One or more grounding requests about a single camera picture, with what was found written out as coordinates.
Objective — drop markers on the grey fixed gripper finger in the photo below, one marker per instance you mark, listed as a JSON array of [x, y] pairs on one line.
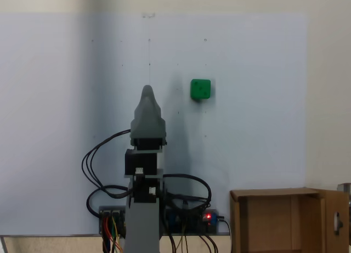
[[148, 102]]

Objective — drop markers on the green die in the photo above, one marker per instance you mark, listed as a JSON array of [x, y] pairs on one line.
[[200, 89]]

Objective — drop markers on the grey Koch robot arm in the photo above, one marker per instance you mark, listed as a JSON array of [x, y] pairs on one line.
[[142, 225]]

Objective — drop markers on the white paper sheet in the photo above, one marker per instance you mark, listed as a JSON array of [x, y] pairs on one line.
[[55, 99]]

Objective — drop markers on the circuit board with blue parts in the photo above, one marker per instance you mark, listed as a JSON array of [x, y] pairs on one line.
[[197, 222]]

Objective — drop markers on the brown cardboard box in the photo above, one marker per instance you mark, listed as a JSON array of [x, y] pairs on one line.
[[268, 222]]

